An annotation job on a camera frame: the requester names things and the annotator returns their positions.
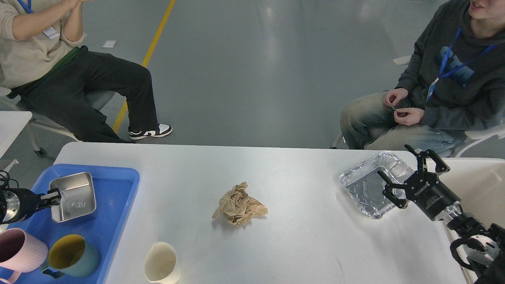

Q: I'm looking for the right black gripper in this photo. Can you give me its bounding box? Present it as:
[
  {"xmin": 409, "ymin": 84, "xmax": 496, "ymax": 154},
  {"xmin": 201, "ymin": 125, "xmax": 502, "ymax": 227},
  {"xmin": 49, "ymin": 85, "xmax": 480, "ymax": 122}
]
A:
[{"xmin": 377, "ymin": 144, "xmax": 461, "ymax": 221}]

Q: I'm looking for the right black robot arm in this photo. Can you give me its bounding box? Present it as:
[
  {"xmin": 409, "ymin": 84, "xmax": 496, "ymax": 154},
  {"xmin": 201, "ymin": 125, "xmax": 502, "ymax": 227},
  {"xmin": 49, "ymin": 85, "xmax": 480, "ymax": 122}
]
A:
[{"xmin": 378, "ymin": 144, "xmax": 505, "ymax": 284}]

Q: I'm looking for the grey office chair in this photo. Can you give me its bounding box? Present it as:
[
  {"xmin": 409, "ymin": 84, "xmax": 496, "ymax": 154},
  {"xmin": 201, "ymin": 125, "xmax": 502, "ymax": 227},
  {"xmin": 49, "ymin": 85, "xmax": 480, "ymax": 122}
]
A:
[{"xmin": 0, "ymin": 87, "xmax": 116, "ymax": 157}]

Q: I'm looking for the person in beige shirt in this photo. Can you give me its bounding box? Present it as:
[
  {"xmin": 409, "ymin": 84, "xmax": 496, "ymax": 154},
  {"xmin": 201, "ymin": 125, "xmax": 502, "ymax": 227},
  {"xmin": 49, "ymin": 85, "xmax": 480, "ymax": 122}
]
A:
[{"xmin": 0, "ymin": 0, "xmax": 173, "ymax": 143}]

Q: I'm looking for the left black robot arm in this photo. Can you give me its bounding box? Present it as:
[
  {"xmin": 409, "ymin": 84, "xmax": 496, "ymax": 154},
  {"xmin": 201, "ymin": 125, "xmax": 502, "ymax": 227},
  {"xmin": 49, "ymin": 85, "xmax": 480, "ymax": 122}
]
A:
[{"xmin": 0, "ymin": 170, "xmax": 62, "ymax": 224}]

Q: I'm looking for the dark teal mug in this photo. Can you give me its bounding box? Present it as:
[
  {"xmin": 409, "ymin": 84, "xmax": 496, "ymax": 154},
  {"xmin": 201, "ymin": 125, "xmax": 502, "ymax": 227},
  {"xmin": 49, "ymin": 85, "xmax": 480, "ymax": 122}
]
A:
[{"xmin": 39, "ymin": 234, "xmax": 101, "ymax": 278}]

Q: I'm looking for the small steel rectangular tin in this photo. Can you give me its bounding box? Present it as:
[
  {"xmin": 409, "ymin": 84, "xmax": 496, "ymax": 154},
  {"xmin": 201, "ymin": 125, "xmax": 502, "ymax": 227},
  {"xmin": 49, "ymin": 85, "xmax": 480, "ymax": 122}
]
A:
[{"xmin": 49, "ymin": 172, "xmax": 97, "ymax": 224}]

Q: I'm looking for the cream paper cup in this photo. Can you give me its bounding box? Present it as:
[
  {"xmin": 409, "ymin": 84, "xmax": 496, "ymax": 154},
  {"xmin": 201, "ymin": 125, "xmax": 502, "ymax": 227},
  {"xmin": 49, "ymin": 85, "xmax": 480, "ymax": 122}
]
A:
[{"xmin": 144, "ymin": 241, "xmax": 181, "ymax": 284}]

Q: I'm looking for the aluminium foil tray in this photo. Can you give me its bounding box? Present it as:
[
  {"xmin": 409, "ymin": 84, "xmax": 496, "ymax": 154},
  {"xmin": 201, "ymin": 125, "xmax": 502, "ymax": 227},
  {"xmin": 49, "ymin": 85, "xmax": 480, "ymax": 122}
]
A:
[{"xmin": 339, "ymin": 151, "xmax": 414, "ymax": 219}]

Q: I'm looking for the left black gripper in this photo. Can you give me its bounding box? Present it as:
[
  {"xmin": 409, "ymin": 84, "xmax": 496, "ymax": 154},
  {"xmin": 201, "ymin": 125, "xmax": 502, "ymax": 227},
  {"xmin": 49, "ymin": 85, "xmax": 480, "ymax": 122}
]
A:
[{"xmin": 2, "ymin": 188, "xmax": 62, "ymax": 223}]

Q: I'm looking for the person in grey hoodie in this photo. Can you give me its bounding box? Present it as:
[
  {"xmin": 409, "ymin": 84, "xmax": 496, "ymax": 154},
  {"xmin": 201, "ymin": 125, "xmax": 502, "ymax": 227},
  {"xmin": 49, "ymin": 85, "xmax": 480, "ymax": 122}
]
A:
[{"xmin": 340, "ymin": 0, "xmax": 505, "ymax": 155}]

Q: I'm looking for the white side table left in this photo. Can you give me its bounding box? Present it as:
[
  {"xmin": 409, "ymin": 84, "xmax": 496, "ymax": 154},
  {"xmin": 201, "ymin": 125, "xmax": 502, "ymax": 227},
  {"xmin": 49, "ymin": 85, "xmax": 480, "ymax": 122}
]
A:
[{"xmin": 0, "ymin": 111, "xmax": 32, "ymax": 157}]

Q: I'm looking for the brown paper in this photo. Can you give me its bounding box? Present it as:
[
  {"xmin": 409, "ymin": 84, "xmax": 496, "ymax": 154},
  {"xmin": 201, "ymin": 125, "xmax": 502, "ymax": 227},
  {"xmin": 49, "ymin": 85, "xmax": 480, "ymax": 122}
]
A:
[{"xmin": 212, "ymin": 182, "xmax": 269, "ymax": 227}]

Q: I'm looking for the blue plastic tray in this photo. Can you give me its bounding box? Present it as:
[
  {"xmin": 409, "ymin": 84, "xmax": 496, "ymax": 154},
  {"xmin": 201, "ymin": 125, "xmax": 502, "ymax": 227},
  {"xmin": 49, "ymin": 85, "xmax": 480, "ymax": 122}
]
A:
[{"xmin": 9, "ymin": 164, "xmax": 140, "ymax": 284}]

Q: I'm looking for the pink ribbed mug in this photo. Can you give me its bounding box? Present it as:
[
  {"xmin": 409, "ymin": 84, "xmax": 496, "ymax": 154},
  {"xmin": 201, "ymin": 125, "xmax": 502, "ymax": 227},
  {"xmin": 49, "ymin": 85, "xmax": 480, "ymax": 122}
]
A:
[{"xmin": 0, "ymin": 228, "xmax": 49, "ymax": 284}]

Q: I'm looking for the white chair of right person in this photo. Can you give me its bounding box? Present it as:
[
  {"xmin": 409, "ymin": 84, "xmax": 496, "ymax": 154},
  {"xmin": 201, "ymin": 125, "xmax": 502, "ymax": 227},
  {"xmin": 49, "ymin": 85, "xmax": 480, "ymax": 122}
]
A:
[{"xmin": 393, "ymin": 55, "xmax": 505, "ymax": 157}]

